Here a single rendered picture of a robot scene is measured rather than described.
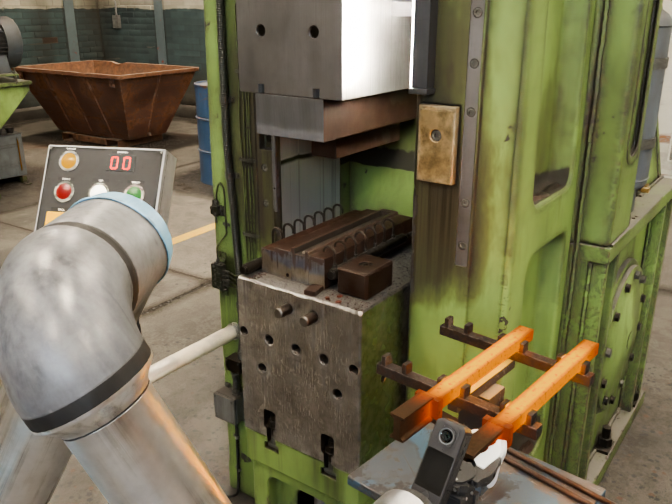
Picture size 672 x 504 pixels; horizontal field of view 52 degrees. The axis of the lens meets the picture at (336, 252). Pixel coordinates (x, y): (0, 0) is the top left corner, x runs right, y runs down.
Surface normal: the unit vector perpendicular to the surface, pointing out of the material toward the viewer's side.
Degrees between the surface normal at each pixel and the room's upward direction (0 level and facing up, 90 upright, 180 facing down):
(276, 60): 90
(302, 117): 90
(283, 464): 90
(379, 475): 0
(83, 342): 56
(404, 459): 0
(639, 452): 0
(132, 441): 75
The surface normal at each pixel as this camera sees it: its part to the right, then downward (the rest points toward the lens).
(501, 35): -0.58, 0.28
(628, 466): 0.00, -0.94
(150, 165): -0.16, -0.18
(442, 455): -0.54, -0.27
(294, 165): 0.81, 0.20
